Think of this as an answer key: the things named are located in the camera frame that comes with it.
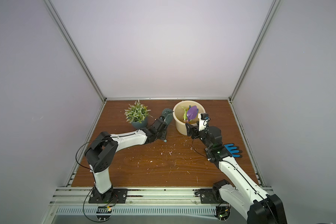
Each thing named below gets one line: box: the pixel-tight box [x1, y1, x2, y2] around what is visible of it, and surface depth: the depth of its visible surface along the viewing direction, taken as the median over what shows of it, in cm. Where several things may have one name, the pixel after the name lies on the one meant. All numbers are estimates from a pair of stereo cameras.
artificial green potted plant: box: [124, 98, 154, 129], surface depth 92 cm
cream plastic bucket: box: [172, 100, 206, 136], surface depth 94 cm
